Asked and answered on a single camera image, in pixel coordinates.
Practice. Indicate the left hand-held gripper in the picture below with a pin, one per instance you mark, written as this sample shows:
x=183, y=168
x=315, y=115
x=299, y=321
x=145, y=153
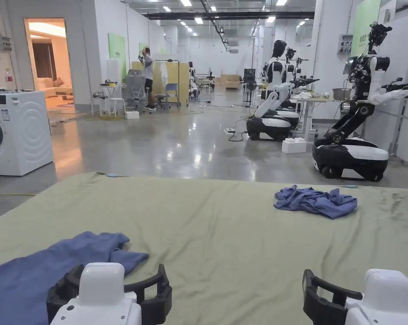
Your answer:
x=100, y=304

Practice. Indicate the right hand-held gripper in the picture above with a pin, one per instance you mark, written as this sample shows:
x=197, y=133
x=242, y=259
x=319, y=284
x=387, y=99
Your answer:
x=387, y=304

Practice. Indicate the flat blue garment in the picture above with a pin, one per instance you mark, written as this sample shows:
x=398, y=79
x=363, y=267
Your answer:
x=55, y=264

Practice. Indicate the bunched blue garment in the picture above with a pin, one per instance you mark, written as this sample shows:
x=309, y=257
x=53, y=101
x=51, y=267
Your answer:
x=317, y=203

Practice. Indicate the bed with pale green sheet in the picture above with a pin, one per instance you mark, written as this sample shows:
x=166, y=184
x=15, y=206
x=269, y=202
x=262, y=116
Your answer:
x=224, y=250

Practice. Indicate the white foam block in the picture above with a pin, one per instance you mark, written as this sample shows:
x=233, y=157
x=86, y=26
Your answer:
x=293, y=145
x=132, y=114

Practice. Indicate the white washing machine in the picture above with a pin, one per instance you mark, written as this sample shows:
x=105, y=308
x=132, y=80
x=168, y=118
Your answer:
x=24, y=132

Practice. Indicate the white power strip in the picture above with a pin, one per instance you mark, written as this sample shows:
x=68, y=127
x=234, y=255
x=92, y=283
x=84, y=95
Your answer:
x=229, y=130

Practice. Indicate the white desk with items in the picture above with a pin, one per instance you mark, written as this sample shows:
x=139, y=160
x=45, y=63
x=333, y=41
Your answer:
x=312, y=100

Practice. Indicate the black and white wheeled robot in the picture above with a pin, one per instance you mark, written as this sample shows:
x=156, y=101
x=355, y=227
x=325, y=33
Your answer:
x=363, y=101
x=275, y=98

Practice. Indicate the beige sofa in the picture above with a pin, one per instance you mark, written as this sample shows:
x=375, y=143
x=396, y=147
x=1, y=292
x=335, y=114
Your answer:
x=55, y=88

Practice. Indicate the row of robots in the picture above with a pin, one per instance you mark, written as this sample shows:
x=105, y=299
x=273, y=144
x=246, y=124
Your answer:
x=297, y=76

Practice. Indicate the black standing fan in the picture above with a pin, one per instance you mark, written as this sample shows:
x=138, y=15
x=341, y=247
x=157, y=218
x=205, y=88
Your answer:
x=249, y=83

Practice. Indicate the wooden crate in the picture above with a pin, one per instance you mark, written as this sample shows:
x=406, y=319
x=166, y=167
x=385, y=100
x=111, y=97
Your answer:
x=230, y=81

